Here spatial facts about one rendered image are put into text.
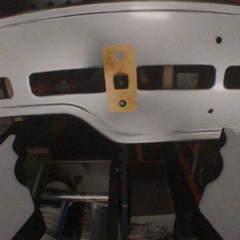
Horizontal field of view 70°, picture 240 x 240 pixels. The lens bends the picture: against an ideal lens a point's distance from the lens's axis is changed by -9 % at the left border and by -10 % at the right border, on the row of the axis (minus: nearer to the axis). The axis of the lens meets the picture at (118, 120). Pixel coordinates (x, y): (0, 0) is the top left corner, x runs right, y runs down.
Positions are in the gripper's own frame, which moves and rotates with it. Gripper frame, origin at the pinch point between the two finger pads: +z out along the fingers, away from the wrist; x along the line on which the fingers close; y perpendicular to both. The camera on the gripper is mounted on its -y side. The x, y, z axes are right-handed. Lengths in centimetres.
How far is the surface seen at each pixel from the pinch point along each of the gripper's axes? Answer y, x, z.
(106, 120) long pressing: 6.2, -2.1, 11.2
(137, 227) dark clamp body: 18.4, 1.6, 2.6
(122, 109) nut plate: 4.6, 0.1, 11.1
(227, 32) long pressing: -4.9, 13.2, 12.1
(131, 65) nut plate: -1.0, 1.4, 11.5
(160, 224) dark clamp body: 17.7, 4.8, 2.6
